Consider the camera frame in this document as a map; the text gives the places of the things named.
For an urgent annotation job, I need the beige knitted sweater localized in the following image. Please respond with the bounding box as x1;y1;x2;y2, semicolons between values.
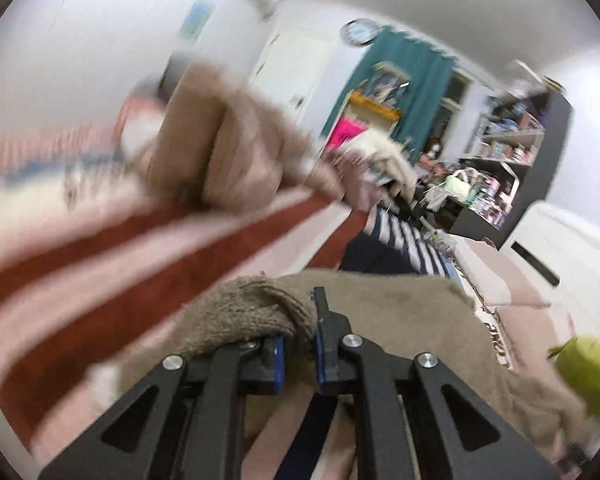
116;269;593;457

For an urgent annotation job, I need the pink ribbed pillow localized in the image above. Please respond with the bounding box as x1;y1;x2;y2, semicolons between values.
452;236;557;370

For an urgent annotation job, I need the dark navy folded garment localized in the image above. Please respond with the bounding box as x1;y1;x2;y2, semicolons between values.
338;232;419;275

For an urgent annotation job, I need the striped red pink blanket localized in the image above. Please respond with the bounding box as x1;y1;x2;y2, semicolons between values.
0;123;462;461

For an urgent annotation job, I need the green avocado plush toy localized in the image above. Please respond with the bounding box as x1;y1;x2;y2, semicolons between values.
547;336;600;416

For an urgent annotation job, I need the white bed headboard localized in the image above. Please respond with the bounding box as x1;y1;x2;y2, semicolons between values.
500;200;600;342

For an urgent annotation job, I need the cream blanket pile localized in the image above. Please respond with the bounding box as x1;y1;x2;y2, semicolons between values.
340;130;418;202

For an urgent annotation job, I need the pink brown crumpled duvet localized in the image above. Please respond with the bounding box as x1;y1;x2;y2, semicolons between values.
124;62;382;214

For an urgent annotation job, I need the black bookshelf with items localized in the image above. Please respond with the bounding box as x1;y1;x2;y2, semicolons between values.
451;88;572;247

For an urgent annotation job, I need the yellow wooden shelf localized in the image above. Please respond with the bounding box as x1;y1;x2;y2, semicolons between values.
336;91;402;136

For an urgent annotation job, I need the teal curtain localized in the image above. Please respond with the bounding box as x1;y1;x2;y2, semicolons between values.
321;26;455;162

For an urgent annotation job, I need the white door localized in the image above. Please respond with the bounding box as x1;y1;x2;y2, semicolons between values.
249;28;336;124

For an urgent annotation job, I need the round wall clock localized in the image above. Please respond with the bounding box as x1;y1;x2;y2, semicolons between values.
340;18;380;48

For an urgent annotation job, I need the light blue wall poster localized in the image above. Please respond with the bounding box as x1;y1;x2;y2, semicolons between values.
180;0;214;41

